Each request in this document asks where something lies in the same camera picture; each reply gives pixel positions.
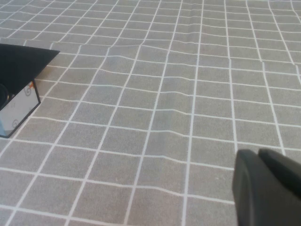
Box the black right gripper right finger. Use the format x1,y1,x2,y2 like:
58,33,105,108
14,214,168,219
258,147,301,199

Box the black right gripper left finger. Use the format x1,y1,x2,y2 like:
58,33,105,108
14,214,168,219
232,149,301,226

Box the black glasses case printed sides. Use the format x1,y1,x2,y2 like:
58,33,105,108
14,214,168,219
0,43,61,139

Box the grey white checked tablecloth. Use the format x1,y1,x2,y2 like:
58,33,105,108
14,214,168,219
0,0,301,226

